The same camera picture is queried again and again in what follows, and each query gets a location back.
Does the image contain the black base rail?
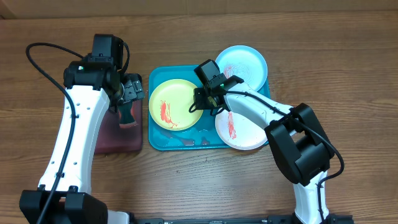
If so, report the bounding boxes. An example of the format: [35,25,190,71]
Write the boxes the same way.
[131,214,354,224]

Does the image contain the white plate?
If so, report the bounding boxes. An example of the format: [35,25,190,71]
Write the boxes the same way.
[215,111,267,151]

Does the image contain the light blue plate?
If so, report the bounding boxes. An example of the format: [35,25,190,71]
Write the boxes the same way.
[216,45,268,91]

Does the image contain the pink and green sponge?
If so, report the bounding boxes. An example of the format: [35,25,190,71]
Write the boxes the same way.
[118,101,137,129]

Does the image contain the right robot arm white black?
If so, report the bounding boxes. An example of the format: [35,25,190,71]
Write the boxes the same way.
[189,82,340,223]

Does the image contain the teal plastic tray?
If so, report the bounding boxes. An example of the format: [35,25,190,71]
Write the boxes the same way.
[147,64,271,152]

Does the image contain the black tray with pink water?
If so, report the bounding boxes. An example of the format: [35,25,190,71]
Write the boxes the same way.
[95,100,143,154]

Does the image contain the yellow plate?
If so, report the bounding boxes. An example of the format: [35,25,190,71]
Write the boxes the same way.
[149,79,203,131]

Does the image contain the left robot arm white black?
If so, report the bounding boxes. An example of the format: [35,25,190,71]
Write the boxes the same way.
[19,61,144,223]

